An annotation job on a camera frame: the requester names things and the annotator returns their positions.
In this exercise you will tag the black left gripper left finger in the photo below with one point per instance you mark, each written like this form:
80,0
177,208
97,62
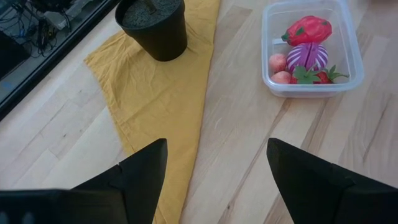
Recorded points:
140,186

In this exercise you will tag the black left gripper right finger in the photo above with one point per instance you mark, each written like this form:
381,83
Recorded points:
304,186

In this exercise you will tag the purple white striped toy ball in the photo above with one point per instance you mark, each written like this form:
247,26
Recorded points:
306,57

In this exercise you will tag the clear plastic tupperware container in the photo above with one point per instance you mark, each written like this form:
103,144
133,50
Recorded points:
345,53

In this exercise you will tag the yellow cloth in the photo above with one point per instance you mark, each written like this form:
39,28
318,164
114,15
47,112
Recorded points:
155,93

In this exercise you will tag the green plant in black pot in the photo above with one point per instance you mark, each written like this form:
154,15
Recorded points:
161,40

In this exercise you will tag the grey floor device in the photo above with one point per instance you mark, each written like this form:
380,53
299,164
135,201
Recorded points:
68,15

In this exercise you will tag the black aluminium table frame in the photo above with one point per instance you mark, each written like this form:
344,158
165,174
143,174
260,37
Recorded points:
46,63

